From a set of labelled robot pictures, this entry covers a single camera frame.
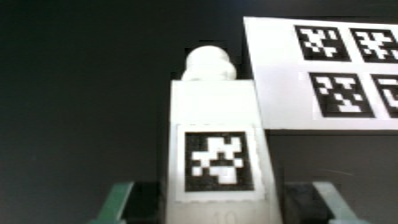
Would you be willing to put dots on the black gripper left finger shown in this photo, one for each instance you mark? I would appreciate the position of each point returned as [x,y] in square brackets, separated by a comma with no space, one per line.
[130,206]

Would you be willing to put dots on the white sheet with markers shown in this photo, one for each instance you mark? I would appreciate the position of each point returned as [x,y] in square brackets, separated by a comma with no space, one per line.
[325,71]

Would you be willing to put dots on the white table leg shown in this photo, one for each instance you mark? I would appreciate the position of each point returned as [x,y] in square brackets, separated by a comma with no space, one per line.
[221,183]

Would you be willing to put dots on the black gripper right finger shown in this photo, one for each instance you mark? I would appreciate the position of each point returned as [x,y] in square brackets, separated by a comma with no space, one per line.
[313,204]

